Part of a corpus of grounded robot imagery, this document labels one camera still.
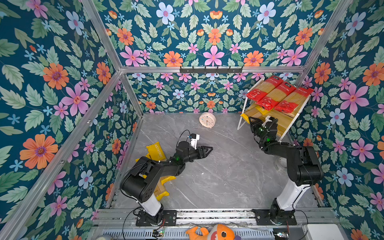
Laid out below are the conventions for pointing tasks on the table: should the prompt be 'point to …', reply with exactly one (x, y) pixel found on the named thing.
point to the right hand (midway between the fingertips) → (249, 117)
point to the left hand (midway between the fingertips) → (212, 147)
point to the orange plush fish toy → (218, 232)
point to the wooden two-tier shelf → (287, 128)
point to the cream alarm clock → (207, 119)
